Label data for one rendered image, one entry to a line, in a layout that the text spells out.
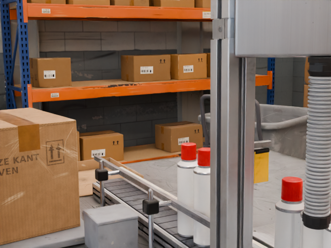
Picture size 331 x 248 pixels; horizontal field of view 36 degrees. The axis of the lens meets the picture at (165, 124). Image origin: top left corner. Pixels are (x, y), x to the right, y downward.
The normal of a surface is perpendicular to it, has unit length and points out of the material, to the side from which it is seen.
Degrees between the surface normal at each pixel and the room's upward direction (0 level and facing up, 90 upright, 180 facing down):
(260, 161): 90
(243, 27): 90
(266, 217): 0
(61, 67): 90
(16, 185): 90
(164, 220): 0
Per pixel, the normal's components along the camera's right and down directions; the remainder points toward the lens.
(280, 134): 0.76, 0.16
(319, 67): -0.71, 0.12
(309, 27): -0.13, 0.16
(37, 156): 0.58, 0.13
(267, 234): -0.01, -0.99
